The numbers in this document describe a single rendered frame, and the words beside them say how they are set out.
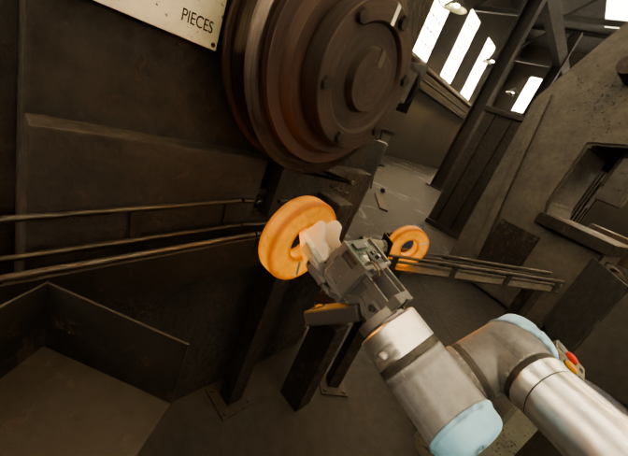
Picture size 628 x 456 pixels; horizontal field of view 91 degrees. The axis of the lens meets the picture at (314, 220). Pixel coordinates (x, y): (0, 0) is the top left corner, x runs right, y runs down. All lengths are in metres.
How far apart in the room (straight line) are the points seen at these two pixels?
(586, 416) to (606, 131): 2.84
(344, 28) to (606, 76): 2.92
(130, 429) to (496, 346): 0.52
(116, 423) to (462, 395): 0.42
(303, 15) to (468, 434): 0.63
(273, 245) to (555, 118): 3.07
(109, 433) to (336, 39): 0.65
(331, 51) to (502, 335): 0.53
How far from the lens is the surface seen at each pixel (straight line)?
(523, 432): 1.39
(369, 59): 0.66
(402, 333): 0.43
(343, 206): 0.94
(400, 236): 1.09
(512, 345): 0.57
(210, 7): 0.71
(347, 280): 0.45
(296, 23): 0.61
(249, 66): 0.60
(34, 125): 0.63
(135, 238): 0.71
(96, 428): 0.53
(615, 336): 2.60
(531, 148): 3.35
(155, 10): 0.67
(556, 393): 0.53
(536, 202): 3.24
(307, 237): 0.50
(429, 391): 0.43
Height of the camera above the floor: 1.05
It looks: 20 degrees down
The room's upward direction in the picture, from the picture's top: 22 degrees clockwise
